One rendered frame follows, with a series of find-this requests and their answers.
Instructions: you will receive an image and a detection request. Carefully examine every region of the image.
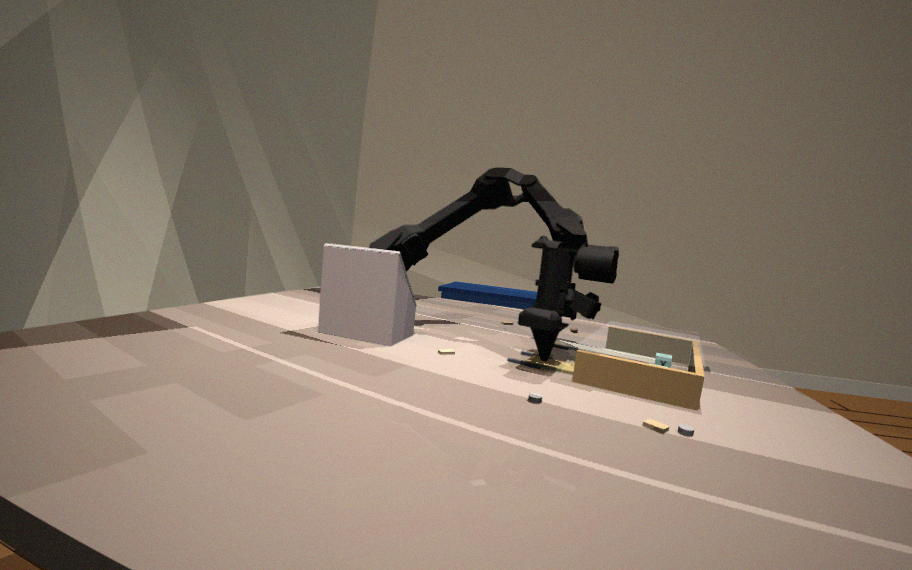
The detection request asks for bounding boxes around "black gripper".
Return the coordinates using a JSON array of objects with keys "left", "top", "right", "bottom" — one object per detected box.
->
[{"left": 518, "top": 274, "right": 577, "bottom": 361}]

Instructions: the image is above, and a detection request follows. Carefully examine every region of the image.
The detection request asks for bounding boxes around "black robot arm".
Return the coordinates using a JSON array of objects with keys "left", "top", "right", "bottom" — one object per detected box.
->
[{"left": 369, "top": 168, "right": 619, "bottom": 319}]

